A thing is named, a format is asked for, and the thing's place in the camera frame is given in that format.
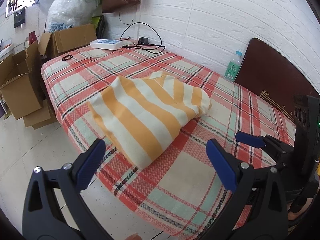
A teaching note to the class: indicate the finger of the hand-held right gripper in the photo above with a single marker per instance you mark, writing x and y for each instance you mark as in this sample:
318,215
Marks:
250,139

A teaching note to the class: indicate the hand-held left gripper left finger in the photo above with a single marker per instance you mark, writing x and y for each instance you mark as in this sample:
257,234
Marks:
91,163

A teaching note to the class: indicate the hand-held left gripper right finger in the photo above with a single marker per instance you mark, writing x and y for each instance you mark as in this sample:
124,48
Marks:
222,166

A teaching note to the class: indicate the orange white striped sweater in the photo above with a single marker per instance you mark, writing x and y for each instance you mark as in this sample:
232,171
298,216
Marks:
140,115

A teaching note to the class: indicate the person's left hand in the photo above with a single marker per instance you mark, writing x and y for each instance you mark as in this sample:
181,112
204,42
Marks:
133,237

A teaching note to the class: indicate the plaid bed sheet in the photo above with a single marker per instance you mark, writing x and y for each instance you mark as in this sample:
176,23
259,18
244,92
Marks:
175,177

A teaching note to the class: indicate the dark brown headboard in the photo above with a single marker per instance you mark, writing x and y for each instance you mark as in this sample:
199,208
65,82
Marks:
270,75

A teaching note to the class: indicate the flat cardboard box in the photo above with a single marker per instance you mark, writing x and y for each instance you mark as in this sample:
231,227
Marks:
40,118

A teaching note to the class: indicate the green label water bottle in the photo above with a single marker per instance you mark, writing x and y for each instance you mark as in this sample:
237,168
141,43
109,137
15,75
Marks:
232,67

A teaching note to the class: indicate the open empty cardboard box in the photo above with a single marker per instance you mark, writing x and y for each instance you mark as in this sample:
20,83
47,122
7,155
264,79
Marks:
20,95

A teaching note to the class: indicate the white power strip box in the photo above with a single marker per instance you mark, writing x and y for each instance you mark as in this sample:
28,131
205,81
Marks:
106,44

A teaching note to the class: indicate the cardboard box with plastic bag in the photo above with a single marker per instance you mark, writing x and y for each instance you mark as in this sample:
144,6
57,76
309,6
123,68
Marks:
72,38

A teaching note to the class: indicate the black charger adapter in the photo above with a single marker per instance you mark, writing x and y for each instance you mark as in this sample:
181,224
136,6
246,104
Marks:
143,41

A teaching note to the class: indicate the dark green bag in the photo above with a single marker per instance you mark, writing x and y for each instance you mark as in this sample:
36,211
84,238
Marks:
100,26

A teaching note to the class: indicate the red bottle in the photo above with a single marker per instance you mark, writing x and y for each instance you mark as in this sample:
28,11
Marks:
32,38

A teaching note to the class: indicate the clear plastic bag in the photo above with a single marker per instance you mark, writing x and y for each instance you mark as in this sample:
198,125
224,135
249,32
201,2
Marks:
70,10

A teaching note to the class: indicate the window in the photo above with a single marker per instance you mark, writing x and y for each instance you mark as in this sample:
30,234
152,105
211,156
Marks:
21,0

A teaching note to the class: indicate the black wall pouch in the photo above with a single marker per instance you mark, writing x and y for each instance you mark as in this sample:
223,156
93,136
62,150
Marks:
19,17

